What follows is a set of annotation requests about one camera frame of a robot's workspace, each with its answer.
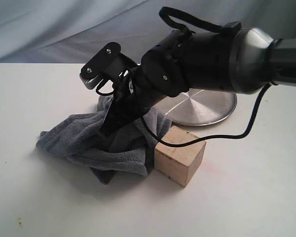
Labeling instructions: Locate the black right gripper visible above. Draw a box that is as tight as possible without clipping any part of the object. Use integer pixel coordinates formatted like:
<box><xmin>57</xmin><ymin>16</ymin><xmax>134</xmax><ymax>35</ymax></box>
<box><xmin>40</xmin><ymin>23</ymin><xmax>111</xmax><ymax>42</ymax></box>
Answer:
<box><xmin>97</xmin><ymin>30</ymin><xmax>195</xmax><ymax>154</ymax></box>

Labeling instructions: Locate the grey-blue fleece towel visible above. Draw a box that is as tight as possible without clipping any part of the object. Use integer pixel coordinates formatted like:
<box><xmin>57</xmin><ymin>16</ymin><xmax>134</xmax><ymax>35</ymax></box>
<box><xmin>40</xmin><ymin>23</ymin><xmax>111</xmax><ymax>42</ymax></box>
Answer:
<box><xmin>35</xmin><ymin>94</ymin><xmax>173</xmax><ymax>185</ymax></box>

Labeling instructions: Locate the light wooden cube block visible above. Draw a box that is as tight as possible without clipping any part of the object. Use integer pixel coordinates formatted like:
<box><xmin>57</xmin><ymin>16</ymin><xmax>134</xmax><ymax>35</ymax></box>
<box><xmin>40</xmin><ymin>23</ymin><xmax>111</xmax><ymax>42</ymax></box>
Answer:
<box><xmin>153</xmin><ymin>125</ymin><xmax>207</xmax><ymax>188</ymax></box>

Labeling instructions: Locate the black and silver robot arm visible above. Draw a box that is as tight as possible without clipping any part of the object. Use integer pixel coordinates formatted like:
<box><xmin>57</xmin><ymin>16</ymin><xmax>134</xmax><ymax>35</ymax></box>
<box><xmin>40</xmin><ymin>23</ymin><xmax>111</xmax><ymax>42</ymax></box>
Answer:
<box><xmin>99</xmin><ymin>29</ymin><xmax>296</xmax><ymax>139</ymax></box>

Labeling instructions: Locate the round stainless steel plate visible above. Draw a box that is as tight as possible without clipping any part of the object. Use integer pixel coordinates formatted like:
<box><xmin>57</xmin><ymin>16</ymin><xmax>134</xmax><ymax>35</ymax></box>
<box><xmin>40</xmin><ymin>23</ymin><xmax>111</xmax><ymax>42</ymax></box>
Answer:
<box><xmin>152</xmin><ymin>89</ymin><xmax>237</xmax><ymax>126</ymax></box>

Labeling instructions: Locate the white backdrop sheet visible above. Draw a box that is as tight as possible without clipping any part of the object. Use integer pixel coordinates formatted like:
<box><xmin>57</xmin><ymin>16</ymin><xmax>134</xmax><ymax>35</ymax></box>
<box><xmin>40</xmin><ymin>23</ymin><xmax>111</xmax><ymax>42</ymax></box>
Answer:
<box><xmin>0</xmin><ymin>0</ymin><xmax>296</xmax><ymax>63</ymax></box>

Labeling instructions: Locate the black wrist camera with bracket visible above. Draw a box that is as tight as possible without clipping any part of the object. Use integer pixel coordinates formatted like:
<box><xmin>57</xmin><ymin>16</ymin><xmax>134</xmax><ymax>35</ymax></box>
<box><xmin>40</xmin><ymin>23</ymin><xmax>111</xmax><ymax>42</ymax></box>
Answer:
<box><xmin>79</xmin><ymin>42</ymin><xmax>138</xmax><ymax>90</ymax></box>

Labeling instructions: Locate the black cable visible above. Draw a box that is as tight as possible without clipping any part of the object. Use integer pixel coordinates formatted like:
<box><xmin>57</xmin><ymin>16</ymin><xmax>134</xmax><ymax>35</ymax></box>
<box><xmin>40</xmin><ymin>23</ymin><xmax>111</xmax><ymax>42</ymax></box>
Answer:
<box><xmin>95</xmin><ymin>6</ymin><xmax>277</xmax><ymax>148</ymax></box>

